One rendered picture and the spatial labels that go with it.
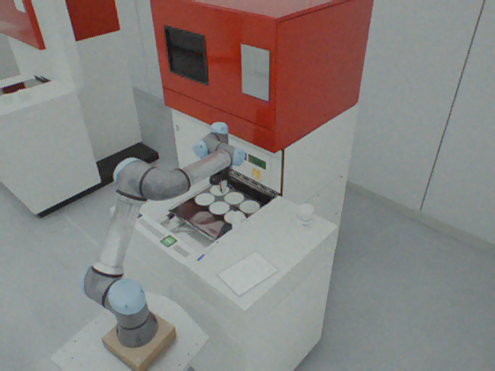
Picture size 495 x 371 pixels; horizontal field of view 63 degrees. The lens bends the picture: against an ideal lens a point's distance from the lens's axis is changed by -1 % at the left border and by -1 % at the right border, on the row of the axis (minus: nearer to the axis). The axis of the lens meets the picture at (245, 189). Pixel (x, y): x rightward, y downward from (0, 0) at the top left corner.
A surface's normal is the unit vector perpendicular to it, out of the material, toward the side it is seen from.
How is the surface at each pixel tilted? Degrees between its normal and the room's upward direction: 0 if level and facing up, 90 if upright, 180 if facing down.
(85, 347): 0
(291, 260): 0
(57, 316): 0
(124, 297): 9
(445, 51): 90
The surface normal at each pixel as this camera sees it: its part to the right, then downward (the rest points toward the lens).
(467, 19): -0.68, 0.44
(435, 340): -0.02, -0.80
